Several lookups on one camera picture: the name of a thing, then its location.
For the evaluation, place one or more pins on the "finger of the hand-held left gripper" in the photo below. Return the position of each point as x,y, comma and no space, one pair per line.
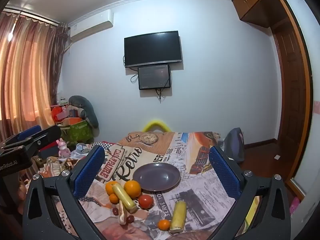
47,135
30,131

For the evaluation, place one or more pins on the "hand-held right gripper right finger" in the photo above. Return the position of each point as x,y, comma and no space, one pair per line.
222,172

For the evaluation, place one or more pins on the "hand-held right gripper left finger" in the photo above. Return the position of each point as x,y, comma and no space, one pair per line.
90,172

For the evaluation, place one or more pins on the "medium orange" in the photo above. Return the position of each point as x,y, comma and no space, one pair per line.
109,187

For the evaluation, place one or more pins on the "small tangerine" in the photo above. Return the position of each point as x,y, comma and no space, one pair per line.
113,198
163,224

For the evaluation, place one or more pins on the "yellow-green banana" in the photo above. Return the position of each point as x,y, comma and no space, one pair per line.
124,197

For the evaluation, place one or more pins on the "large orange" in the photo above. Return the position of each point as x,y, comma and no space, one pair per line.
133,188

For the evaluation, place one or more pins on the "peeled tangerine piece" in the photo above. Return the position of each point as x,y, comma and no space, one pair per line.
122,213

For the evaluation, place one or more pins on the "green banana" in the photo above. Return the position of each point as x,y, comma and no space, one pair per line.
178,216

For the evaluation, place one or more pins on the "red tomato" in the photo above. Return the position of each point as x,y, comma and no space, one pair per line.
145,201

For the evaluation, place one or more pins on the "purple plate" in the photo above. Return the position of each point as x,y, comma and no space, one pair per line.
156,176

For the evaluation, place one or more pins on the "pink bunny toy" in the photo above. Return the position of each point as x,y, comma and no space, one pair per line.
63,150

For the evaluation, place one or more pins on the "red gift bag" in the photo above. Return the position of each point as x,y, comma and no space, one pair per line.
57,112

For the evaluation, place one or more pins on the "light blue cloth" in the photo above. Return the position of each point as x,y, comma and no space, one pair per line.
82,148

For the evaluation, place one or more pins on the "orange cardboard box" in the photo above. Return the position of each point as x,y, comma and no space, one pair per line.
72,120

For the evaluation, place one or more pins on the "grey backpack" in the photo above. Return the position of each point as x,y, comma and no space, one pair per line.
235,142

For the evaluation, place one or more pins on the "green storage box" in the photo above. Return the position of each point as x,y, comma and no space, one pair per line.
80,131

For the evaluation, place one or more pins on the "black white checkered cloth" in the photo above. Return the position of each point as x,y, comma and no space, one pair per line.
110,144

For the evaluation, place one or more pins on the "dark red grape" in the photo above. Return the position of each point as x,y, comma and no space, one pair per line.
115,211
129,219

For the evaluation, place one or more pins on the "grey plush toy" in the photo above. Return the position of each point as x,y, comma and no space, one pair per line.
87,107

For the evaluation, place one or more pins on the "orange brown curtain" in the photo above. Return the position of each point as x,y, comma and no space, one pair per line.
30,75

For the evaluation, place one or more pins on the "printed tablecloth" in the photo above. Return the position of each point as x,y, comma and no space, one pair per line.
160,152

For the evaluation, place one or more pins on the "yellow chair back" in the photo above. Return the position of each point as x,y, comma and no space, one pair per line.
150,125

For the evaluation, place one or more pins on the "pink bag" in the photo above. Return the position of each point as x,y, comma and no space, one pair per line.
295,205

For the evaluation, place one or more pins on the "brown wooden door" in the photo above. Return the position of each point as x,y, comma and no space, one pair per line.
290,92

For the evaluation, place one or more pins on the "small black monitor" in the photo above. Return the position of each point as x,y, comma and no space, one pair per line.
153,76

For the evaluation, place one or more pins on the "white air conditioner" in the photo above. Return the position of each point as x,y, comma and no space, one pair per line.
92,25

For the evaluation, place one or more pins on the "wooden overhead cabinet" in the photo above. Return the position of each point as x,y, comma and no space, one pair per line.
252,2

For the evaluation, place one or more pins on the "black wall television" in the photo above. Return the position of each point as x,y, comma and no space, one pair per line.
152,47

